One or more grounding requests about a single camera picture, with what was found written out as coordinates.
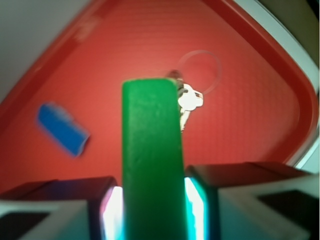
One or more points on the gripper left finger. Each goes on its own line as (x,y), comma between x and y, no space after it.
(74,209)

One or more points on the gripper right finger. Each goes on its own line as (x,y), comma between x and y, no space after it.
(252,201)

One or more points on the green wooden block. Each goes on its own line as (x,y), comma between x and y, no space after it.
(152,161)

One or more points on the blue sponge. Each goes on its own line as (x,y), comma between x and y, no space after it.
(57,122)

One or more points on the red plastic tray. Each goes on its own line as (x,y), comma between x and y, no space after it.
(264,109)

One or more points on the silver keys on ring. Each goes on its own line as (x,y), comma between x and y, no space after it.
(191,98)

